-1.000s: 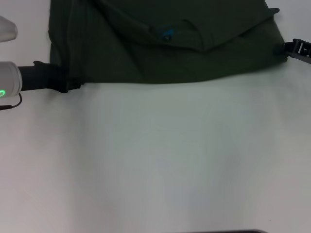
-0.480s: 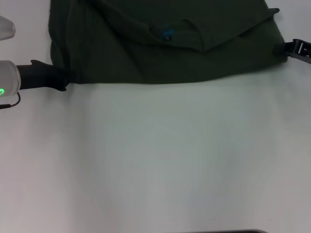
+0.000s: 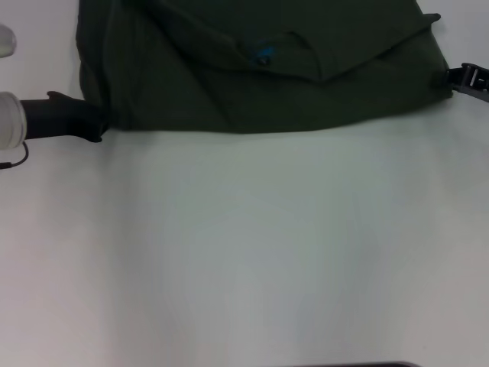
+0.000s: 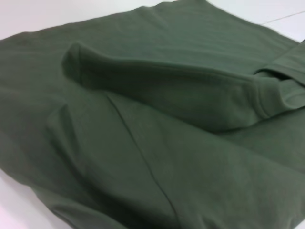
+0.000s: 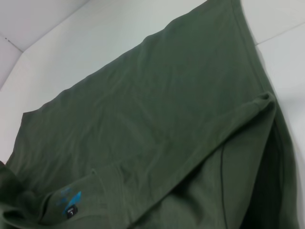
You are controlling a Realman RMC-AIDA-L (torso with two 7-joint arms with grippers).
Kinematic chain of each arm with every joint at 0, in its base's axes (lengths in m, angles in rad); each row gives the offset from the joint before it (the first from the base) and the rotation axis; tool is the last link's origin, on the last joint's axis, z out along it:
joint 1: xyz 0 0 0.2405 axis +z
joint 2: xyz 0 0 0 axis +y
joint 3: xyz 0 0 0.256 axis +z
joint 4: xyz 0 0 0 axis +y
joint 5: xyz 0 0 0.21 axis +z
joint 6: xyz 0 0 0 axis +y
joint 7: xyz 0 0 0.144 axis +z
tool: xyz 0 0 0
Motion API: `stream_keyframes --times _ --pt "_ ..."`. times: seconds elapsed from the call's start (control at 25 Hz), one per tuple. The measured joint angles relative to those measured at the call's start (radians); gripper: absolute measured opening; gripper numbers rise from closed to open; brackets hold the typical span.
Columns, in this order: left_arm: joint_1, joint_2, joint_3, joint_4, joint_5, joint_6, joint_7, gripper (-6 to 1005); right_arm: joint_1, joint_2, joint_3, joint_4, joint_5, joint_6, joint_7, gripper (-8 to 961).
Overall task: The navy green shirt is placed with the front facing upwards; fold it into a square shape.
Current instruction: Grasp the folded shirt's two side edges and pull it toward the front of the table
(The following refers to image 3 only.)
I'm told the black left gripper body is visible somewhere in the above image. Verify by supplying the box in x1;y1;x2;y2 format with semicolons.
21;90;111;144

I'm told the dark green FREE t-shirt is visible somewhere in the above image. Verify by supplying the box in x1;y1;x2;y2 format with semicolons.
75;0;455;135

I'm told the dark rounded panel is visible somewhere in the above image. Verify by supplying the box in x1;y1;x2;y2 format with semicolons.
343;361;421;367

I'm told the left arm cable with plug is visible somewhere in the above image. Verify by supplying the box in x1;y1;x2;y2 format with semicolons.
0;141;30;171

